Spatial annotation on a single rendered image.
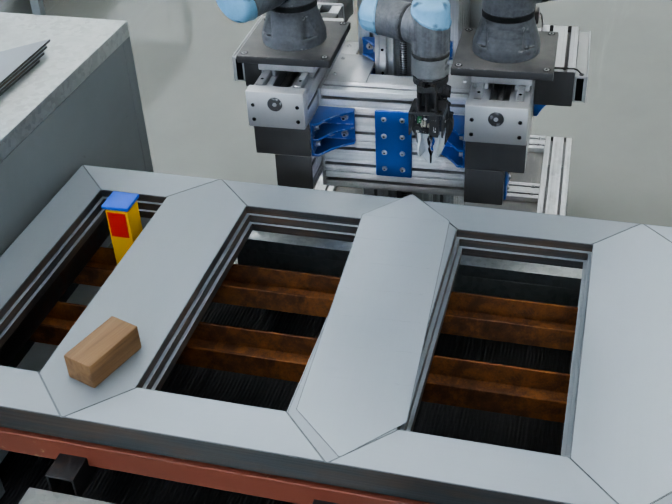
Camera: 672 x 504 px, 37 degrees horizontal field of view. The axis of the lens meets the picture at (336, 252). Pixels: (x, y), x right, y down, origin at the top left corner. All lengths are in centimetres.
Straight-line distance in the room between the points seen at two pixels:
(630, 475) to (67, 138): 143
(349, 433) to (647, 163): 260
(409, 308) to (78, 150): 95
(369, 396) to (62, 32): 132
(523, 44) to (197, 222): 81
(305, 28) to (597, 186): 175
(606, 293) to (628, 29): 332
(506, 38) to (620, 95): 225
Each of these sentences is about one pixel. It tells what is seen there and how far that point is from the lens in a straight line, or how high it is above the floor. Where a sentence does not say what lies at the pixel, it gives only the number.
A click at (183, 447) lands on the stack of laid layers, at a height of 84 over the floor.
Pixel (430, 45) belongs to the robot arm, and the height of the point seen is 120.
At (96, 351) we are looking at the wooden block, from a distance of 174.
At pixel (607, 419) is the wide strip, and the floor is 87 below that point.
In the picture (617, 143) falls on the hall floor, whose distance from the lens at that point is 412.
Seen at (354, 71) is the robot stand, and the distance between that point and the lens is 246.
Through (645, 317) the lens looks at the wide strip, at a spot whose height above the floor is 87.
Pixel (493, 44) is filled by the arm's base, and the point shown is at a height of 108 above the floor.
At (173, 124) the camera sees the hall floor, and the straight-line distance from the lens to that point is 433.
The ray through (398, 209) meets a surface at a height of 87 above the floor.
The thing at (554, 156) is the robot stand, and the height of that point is 23.
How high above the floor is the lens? 202
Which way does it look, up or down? 36 degrees down
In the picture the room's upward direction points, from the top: 3 degrees counter-clockwise
